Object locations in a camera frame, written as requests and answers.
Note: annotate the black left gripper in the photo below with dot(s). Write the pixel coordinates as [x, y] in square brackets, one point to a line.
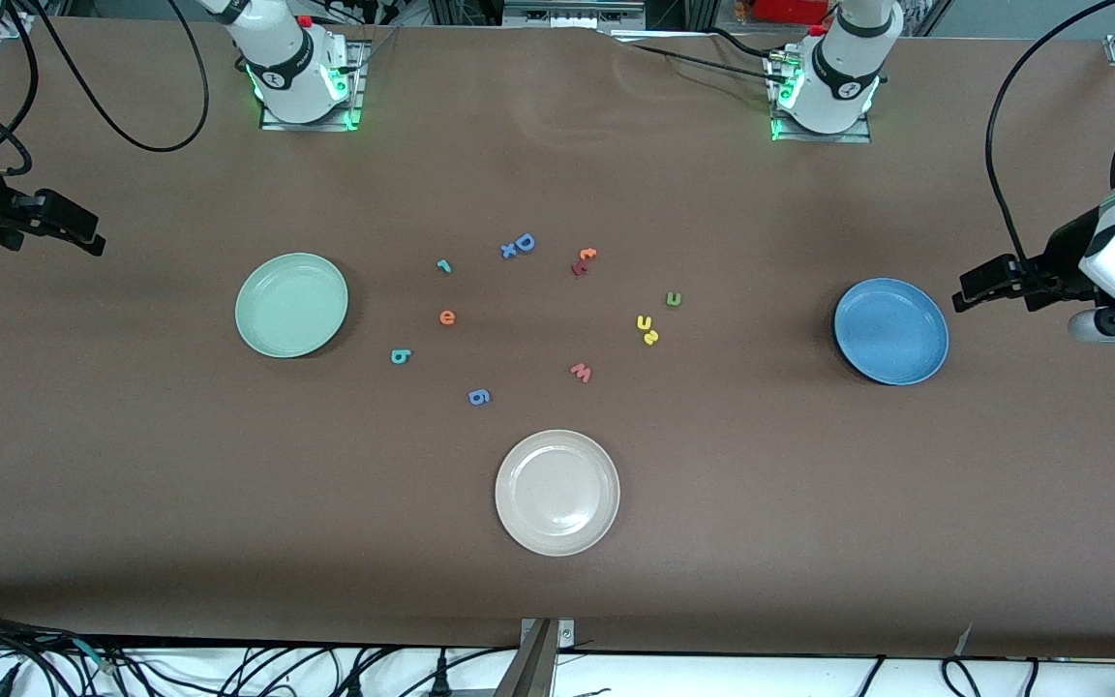
[1059, 259]

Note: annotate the teal foam letter b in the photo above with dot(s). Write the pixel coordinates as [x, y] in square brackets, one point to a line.
[394, 356]

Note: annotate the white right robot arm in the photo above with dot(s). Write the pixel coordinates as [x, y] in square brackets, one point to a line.
[291, 58]

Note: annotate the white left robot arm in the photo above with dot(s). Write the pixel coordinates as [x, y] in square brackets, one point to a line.
[843, 68]

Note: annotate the blue plate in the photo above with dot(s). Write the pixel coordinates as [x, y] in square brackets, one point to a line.
[891, 331]

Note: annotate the pale green plate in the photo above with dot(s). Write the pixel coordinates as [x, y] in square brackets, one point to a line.
[291, 305]

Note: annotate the brown table cover sheet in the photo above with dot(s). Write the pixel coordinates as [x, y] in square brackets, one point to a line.
[132, 484]

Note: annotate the red box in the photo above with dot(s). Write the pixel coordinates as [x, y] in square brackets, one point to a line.
[790, 10]

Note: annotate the pink foam letter w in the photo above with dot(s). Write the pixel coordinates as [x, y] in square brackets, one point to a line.
[581, 374]

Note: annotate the blue foam figure 6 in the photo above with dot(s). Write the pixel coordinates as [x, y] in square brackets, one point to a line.
[472, 396]

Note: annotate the blue foam letter D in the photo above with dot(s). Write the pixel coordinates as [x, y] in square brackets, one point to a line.
[519, 240]

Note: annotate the beige plate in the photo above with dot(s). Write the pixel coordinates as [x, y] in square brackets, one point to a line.
[557, 492]

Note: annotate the metal equipment rack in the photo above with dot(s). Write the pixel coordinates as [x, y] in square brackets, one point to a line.
[567, 12]

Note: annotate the metal table edge bracket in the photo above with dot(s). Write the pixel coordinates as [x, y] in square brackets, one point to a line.
[540, 658]

